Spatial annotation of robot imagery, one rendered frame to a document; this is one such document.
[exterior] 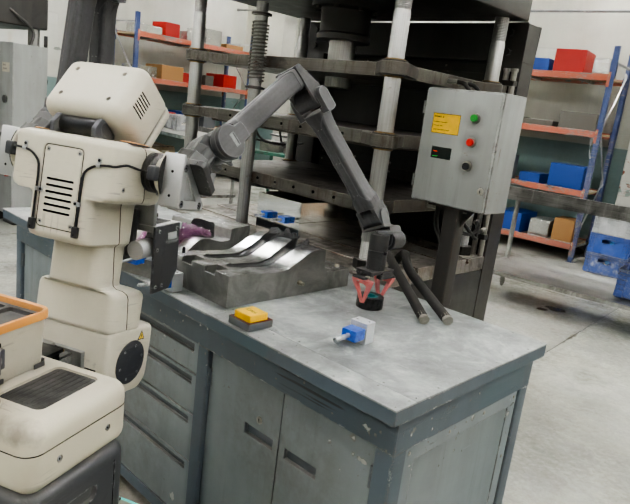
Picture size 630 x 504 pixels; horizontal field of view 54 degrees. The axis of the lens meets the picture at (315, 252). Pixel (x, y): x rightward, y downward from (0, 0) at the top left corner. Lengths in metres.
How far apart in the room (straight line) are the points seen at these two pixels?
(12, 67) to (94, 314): 4.62
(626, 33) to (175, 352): 7.09
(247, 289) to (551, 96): 6.98
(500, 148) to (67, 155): 1.37
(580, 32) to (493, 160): 6.32
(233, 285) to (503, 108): 1.05
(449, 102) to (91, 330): 1.40
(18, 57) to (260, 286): 4.50
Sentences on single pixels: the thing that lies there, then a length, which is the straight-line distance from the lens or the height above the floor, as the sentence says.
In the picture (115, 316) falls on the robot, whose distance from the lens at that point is 1.44.
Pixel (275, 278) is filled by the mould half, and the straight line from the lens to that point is 1.78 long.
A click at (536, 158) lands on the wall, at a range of 8.40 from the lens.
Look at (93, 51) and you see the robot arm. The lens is 1.78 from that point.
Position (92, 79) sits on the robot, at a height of 1.35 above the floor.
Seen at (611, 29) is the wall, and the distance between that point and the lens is 8.31.
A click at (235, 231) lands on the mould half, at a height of 0.90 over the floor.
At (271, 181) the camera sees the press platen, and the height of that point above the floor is 1.02.
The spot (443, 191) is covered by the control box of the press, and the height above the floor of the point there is 1.12.
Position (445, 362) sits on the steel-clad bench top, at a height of 0.80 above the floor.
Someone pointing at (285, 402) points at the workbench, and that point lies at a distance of 1.57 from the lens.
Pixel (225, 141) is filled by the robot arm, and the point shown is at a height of 1.26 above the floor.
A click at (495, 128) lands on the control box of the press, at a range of 2.14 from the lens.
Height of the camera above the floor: 1.36
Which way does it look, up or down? 13 degrees down
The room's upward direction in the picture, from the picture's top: 7 degrees clockwise
